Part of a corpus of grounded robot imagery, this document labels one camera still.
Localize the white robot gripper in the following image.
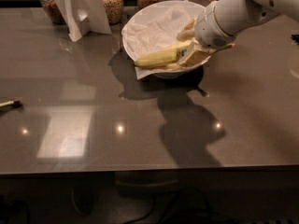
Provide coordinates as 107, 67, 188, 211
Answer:
177, 1, 235, 67

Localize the yellow-green banana with sticker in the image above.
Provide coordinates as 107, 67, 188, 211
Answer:
135, 40, 235, 69

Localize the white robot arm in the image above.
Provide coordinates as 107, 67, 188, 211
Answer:
178, 0, 299, 66

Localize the white bowl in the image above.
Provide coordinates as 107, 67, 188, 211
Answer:
121, 0, 213, 79

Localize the banana stem at left edge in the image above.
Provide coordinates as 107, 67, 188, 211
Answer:
0, 100, 22, 108

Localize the white paper napkin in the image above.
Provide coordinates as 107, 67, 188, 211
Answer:
121, 5, 195, 80

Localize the glass jar of nuts middle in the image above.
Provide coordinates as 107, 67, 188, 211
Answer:
102, 0, 123, 25

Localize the white paper stand left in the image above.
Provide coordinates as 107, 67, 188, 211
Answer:
54, 0, 111, 42

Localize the glass jar of nuts left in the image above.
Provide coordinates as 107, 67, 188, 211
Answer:
39, 0, 65, 25

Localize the black cable under table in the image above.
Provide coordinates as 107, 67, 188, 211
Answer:
122, 185, 237, 224

